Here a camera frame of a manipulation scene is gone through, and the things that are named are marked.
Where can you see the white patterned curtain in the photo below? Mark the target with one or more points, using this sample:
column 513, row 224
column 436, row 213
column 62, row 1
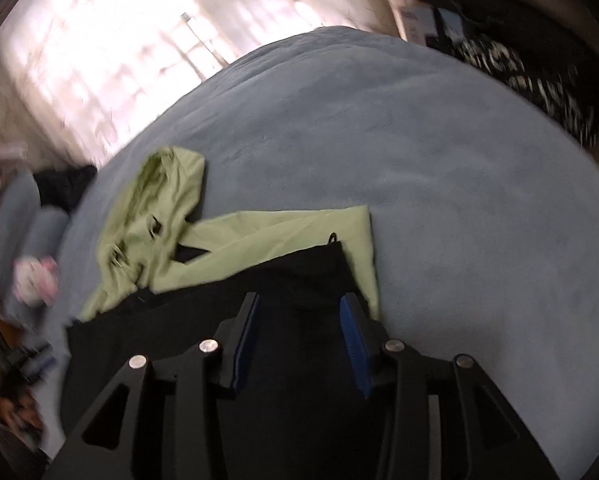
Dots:
column 154, row 35

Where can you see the black white patterned clothing pile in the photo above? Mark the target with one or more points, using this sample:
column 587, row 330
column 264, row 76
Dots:
column 529, row 15

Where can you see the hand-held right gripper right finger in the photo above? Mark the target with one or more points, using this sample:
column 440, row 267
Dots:
column 355, row 345

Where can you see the large blue-grey pillow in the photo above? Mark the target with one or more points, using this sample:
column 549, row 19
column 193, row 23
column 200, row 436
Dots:
column 9, row 215

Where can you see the green and black hooded jacket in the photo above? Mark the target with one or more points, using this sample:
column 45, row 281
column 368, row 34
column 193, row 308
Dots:
column 144, row 220

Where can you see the pink cat plush toy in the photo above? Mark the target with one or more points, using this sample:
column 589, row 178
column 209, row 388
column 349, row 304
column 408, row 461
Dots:
column 34, row 280

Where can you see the black and white patterned cloth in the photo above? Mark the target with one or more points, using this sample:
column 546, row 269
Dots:
column 524, row 77

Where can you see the white cardboard box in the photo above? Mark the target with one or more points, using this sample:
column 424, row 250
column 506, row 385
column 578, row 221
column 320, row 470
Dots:
column 419, row 25

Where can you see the blue-grey bed blanket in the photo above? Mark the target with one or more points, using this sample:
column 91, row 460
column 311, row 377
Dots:
column 429, row 200

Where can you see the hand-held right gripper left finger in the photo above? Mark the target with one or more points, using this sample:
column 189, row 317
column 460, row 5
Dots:
column 244, row 345

